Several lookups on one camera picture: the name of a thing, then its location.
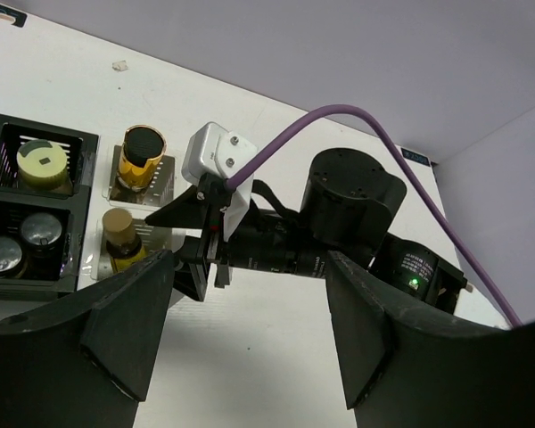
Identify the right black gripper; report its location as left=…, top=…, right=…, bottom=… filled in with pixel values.
left=144, top=179, right=330, bottom=301

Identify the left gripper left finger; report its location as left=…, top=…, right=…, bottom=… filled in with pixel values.
left=0, top=251, right=175, bottom=427

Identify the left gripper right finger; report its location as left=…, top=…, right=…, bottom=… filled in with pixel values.
left=325, top=251, right=535, bottom=427

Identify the small brown bottle tan cap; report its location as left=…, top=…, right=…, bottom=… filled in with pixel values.
left=102, top=208, right=148, bottom=274

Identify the yellow spice jar black lid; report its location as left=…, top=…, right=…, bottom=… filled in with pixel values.
left=117, top=125, right=166, bottom=193

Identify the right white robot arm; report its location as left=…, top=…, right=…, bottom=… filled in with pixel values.
left=146, top=148, right=466, bottom=313

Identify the white slotted organizer box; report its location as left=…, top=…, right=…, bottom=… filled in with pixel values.
left=78, top=139, right=188, bottom=289

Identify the cream cap spice jar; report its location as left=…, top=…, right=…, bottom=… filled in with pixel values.
left=16, top=139, right=72, bottom=194

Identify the black slotted organizer box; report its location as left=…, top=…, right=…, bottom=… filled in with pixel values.
left=0, top=113, right=99, bottom=301

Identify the small white scrap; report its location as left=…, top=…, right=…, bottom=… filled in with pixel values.
left=111, top=60, right=129, bottom=72

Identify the blue label right corner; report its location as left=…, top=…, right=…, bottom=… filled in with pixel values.
left=400, top=147, right=431, bottom=168

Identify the blue label corner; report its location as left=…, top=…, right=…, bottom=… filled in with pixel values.
left=400, top=147, right=431, bottom=168
left=0, top=4, right=28, bottom=28

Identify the blue label left corner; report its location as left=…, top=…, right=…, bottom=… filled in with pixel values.
left=0, top=4, right=28, bottom=28

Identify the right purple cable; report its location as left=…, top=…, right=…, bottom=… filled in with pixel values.
left=224, top=103, right=524, bottom=328

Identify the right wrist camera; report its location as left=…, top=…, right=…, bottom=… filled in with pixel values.
left=181, top=122, right=259, bottom=185

